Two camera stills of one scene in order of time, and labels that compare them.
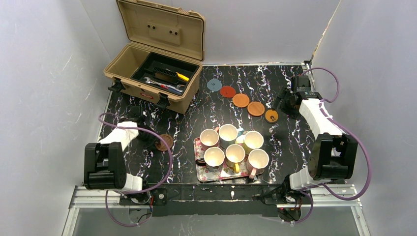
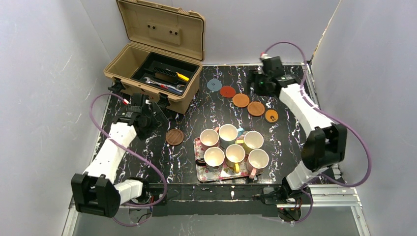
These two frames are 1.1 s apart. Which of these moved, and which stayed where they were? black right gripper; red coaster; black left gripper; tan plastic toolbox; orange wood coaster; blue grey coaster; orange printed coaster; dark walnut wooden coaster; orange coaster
Moved: black right gripper; black left gripper; dark walnut wooden coaster
Stayed: blue grey coaster; tan plastic toolbox; orange wood coaster; red coaster; orange printed coaster; orange coaster
